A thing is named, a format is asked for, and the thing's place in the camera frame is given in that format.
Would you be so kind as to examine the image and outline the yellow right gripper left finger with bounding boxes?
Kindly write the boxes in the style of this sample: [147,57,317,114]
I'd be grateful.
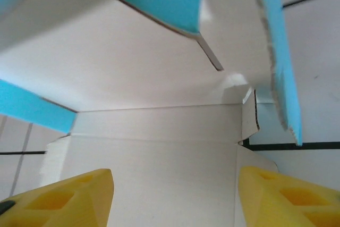
[0,168,115,227]

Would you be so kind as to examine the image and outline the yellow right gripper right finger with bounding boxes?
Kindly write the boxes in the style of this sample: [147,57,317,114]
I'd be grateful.
[238,165,340,227]

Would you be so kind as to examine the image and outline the blue and white cloth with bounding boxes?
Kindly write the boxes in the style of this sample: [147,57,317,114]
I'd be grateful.
[0,0,303,227]

